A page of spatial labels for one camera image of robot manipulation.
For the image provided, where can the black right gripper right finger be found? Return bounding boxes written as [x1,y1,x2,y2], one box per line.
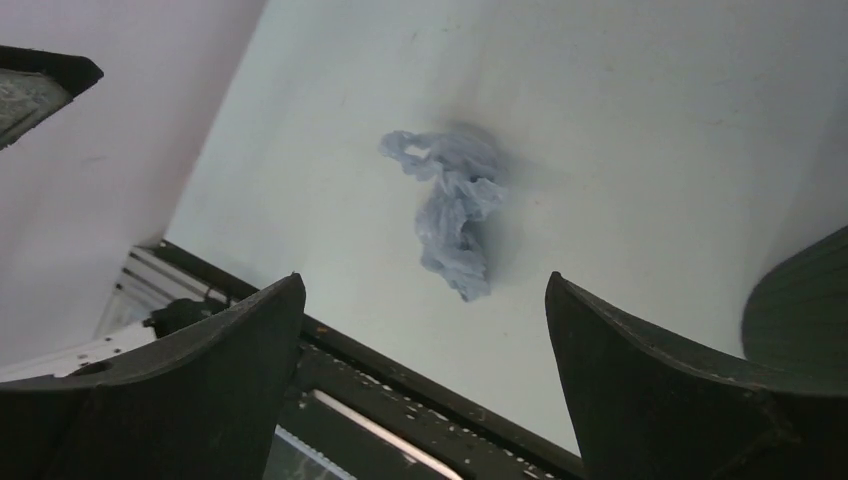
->
[545,272,847,479]

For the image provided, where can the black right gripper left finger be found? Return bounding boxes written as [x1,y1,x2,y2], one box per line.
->
[1,274,306,479]

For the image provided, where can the blue plastic trash bag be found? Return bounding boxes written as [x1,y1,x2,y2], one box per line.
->
[378,130,507,302]

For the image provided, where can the aluminium frame rail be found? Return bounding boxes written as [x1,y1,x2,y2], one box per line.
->
[1,246,233,382]

